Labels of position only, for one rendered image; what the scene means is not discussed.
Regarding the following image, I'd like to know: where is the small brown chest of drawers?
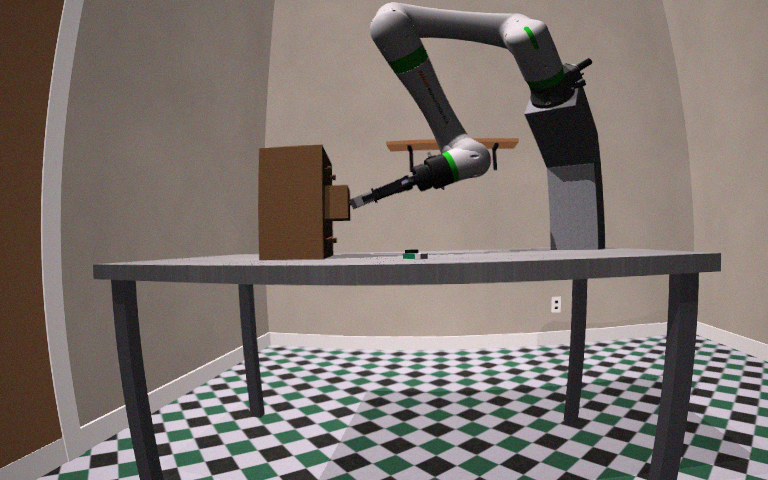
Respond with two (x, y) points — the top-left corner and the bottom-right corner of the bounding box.
(258, 145), (328, 260)

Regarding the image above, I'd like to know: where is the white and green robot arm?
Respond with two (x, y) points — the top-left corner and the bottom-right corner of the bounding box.
(370, 2), (592, 190)

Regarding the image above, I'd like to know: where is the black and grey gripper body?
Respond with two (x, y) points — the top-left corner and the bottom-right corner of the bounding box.
(408, 164), (433, 191)

